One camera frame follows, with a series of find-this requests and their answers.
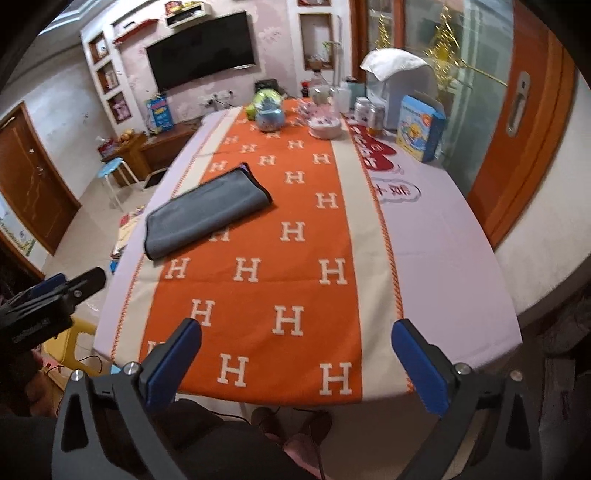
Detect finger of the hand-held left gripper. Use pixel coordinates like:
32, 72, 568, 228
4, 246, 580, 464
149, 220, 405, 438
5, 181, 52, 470
61, 267, 108, 304
18, 272, 69, 301

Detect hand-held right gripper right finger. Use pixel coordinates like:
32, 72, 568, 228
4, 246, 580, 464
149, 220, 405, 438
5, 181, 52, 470
390, 318, 543, 480

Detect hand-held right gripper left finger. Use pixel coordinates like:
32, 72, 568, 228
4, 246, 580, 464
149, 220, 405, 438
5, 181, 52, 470
52, 318, 203, 480

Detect grey towel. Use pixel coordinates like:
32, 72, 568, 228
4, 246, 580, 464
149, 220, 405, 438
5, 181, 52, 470
144, 162, 274, 261

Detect person's left hand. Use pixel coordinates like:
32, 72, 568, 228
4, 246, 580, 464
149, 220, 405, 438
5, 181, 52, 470
0, 348, 55, 418

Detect yellow plastic stool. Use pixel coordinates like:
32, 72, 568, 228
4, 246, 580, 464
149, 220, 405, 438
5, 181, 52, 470
44, 316, 114, 377

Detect person's dark trousers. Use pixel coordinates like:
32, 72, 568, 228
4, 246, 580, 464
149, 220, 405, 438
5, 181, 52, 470
0, 399, 324, 480

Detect brown wooden door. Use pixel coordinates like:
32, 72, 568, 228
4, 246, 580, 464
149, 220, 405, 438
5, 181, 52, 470
0, 102, 81, 256

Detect blue round stool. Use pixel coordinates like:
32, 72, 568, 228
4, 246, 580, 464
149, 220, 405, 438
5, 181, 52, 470
97, 158, 144, 210

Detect pink slippers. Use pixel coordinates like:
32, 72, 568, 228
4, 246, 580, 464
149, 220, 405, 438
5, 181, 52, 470
252, 406, 331, 462

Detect orange letter-print blanket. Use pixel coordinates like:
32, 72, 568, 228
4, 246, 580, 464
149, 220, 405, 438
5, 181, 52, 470
111, 99, 414, 409

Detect wooden television cabinet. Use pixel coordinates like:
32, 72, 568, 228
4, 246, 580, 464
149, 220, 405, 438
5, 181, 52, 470
99, 117, 201, 190

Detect blue cartoon box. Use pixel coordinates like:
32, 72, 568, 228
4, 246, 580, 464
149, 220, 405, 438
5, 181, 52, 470
147, 95, 175, 134

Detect white niche shelving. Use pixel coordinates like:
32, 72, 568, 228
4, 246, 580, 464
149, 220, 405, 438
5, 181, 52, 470
81, 32, 132, 125

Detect blue picture box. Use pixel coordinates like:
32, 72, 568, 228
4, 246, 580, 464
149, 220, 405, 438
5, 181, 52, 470
396, 95, 448, 163

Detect blue snow globe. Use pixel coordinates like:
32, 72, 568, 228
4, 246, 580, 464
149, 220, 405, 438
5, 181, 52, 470
252, 89, 288, 134

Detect black flat television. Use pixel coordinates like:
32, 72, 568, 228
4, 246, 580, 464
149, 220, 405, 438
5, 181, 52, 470
145, 11, 257, 90

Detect white bowl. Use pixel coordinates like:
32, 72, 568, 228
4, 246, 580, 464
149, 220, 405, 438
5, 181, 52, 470
307, 115, 342, 139

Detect orange sliding door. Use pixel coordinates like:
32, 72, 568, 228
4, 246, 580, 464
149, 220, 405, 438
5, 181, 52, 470
466, 0, 580, 250

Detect pink tea set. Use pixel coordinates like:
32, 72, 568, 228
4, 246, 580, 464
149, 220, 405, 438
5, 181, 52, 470
295, 98, 325, 123

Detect white plastic jug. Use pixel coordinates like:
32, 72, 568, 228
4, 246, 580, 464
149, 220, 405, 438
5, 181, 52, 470
339, 80, 365, 114

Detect white cloth-covered appliance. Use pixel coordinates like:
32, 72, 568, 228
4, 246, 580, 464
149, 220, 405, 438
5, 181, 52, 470
360, 47, 438, 131

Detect clear glass bottle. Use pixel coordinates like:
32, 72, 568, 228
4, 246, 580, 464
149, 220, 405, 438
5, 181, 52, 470
308, 69, 334, 105

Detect gold hanging decoration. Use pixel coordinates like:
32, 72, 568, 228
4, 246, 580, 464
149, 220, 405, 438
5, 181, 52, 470
431, 4, 509, 88

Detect metal door handle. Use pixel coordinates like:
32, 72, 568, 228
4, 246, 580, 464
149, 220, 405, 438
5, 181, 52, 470
505, 71, 532, 138

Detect white wall shelf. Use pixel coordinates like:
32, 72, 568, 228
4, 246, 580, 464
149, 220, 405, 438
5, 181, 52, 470
164, 0, 206, 29

